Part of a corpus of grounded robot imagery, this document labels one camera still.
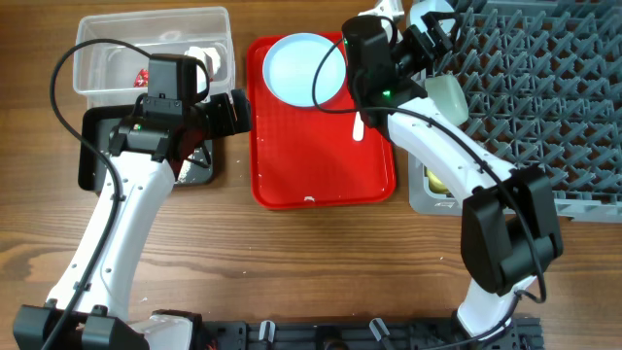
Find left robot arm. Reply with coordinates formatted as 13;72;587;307
13;89;252;349

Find light blue plate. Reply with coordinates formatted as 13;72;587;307
262;33;346;108

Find yellow plastic cup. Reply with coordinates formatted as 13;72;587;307
426;168;450;194

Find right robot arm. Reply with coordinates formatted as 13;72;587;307
341;9;564;341

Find clear plastic bin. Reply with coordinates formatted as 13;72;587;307
73;7;236;109

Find light blue bowl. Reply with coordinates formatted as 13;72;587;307
407;0;454;32

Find red snack wrapper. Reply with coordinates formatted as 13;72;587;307
133;69;149;88

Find white crumpled tissue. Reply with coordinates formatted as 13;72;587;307
185;47;222;80

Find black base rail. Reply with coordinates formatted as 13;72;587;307
192;314;545;350

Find red plastic tray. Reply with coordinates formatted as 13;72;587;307
246;36;397;210

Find black tray bin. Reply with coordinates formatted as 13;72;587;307
77;105;215;192

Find green bowl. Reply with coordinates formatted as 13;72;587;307
424;75;468;126

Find grey dishwasher rack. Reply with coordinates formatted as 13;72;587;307
428;1;621;223

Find white plastic spoon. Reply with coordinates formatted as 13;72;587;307
352;112;365;142

